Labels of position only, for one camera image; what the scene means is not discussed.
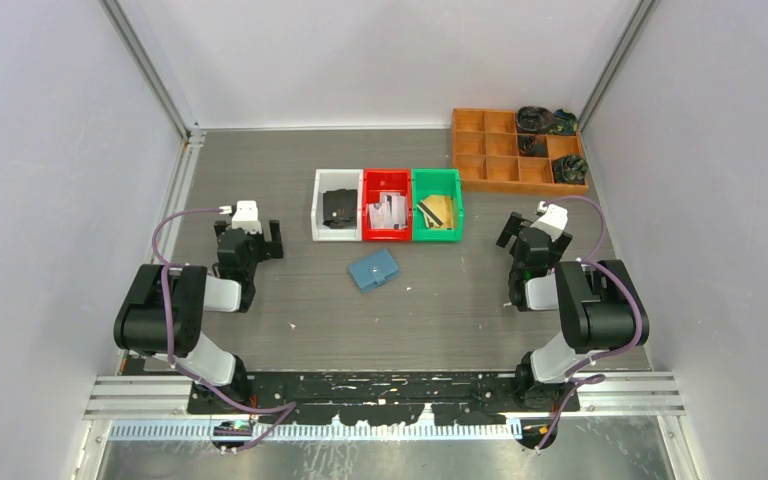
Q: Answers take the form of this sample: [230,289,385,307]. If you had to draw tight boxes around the orange wooden compartment tray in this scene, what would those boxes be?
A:
[451,108,589,197]

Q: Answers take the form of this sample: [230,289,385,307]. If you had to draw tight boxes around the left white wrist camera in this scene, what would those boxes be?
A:
[219,200,263,234]

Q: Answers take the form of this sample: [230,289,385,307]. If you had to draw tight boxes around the blue card holder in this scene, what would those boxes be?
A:
[348,249,401,293]

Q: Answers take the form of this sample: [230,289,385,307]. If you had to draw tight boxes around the black credit cards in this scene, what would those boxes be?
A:
[321,189,357,230]

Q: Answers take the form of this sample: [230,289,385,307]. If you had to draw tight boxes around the gold credit cards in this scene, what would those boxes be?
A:
[418,194,455,230]

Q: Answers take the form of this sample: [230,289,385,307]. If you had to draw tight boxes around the white plastic bin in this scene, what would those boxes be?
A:
[310,169,363,242]

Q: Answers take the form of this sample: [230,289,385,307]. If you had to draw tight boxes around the white credit cards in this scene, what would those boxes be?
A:
[367,192,408,230]

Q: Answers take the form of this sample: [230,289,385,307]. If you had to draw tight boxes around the red plastic bin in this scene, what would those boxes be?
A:
[361,169,412,242]

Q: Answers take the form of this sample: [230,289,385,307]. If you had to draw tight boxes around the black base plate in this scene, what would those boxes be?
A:
[187,369,579,427]

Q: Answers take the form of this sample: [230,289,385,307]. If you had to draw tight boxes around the green plastic bin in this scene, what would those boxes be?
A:
[411,169,464,242]

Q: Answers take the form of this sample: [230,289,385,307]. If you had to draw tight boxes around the dark rolled sock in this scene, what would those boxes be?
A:
[550,109,579,136]
[551,154,589,185]
[515,106,556,134]
[517,134,548,158]

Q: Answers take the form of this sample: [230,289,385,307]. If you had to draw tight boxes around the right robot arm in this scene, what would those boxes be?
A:
[496,207,650,411]

